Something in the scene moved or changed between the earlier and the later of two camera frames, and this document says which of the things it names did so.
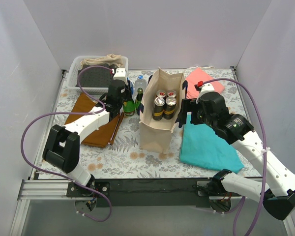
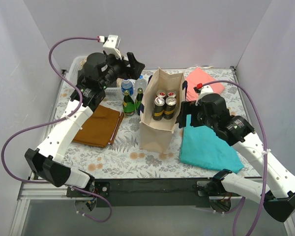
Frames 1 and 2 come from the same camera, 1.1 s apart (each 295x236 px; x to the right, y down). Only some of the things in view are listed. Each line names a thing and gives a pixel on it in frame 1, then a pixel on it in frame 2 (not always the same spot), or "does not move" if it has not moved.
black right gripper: [187, 108] does not move
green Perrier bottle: [139, 98] does not move
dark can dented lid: [159, 103] does not move
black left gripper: [127, 90] to [126, 68]
